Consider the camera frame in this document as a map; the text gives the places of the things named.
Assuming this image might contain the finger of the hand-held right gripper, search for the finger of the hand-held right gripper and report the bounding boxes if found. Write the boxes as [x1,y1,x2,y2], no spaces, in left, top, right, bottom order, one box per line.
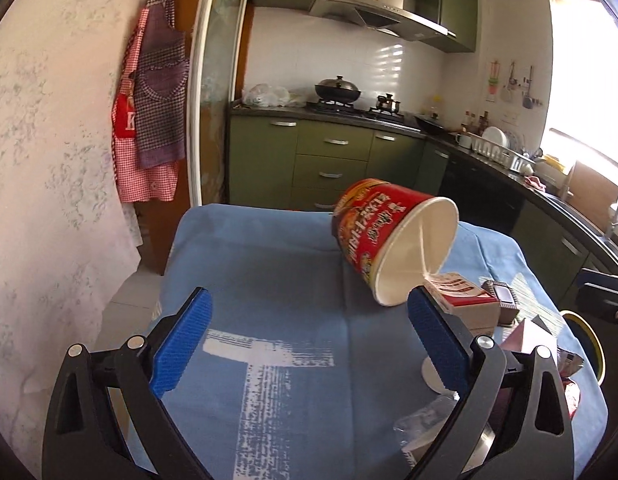
[576,267,618,323]

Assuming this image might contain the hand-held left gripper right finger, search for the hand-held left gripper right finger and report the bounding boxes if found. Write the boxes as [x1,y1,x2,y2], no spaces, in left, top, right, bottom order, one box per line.
[406,287,574,480]

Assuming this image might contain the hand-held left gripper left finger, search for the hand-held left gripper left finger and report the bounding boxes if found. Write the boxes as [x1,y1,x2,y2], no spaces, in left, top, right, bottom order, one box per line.
[42,287,220,480]

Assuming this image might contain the clear plastic bottle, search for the clear plastic bottle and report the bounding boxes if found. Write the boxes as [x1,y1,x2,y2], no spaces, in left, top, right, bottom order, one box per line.
[393,357,490,471]

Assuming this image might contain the dark bin with yellow rim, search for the dark bin with yellow rim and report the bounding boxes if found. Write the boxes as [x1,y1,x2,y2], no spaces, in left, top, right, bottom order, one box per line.
[561,310,606,386]

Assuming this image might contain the red instant noodle cup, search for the red instant noodle cup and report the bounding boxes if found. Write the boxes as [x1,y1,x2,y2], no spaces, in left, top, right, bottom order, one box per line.
[330,177,460,307]

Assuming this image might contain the red and white cigarette box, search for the red and white cigarette box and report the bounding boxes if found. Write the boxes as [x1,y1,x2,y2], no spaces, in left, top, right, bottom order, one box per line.
[424,271,502,337]

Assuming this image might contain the crumpled white carton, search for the crumpled white carton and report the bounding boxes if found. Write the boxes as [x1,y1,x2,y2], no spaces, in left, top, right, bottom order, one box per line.
[556,350,583,380]

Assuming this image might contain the small brown plastic tray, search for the small brown plastic tray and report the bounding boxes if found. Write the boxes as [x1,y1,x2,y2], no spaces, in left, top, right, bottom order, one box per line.
[480,280,522,327]

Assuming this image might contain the grey triangular carton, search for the grey triangular carton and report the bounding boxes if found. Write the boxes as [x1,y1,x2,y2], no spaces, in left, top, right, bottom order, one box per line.
[503,316,558,377]

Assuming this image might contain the brown cardboard box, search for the brown cardboard box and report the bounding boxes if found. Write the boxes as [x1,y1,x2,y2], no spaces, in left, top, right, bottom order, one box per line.
[569,160,618,231]

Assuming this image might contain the blue printed tablecloth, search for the blue printed tablecloth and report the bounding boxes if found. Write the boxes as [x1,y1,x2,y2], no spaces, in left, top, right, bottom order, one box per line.
[124,203,607,480]

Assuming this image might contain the red wrapper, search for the red wrapper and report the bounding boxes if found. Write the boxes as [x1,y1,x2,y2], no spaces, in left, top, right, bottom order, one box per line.
[563,379,583,417]

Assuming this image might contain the dish rack with plates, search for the dish rack with plates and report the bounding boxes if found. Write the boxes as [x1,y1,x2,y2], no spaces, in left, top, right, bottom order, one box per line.
[471,126,537,173]

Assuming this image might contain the red checked apron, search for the red checked apron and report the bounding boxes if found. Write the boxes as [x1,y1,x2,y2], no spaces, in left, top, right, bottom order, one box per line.
[112,25,181,204]

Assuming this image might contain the green lower kitchen cabinets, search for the green lower kitchen cabinets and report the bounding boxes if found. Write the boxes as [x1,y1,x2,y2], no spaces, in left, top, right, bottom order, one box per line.
[228,107,618,301]

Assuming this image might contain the group of condiment bottles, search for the group of condiment bottles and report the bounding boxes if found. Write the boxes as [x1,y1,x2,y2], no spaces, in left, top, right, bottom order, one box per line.
[461,110,492,136]

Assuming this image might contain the black frying pan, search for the black frying pan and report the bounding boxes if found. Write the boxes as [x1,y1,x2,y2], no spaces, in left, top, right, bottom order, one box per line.
[414,114,448,136]

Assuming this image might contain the hanging kitchen utensils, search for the hanging kitchen utensils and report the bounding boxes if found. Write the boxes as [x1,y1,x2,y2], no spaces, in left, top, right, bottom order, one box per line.
[486,60,538,111]

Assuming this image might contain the purple checked apron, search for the purple checked apron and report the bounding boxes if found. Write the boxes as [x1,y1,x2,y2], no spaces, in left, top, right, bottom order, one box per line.
[133,0,191,169]

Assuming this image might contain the gas stove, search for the gas stove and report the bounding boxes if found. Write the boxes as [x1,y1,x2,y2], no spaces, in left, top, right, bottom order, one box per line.
[306,100,407,122]

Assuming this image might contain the white plastic bag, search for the white plastic bag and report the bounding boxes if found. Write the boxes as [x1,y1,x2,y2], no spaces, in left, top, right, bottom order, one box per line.
[241,83,293,109]

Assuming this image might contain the glass sliding door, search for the glass sliding door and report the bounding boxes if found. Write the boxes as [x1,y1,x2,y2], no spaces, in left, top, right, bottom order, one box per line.
[189,0,255,209]

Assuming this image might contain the black wok with lid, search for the black wok with lid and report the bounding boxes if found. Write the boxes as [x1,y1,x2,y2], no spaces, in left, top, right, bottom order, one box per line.
[315,75,363,103]

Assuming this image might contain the steel range hood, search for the steel range hood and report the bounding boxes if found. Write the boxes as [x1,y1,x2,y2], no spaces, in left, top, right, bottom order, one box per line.
[309,0,457,43]

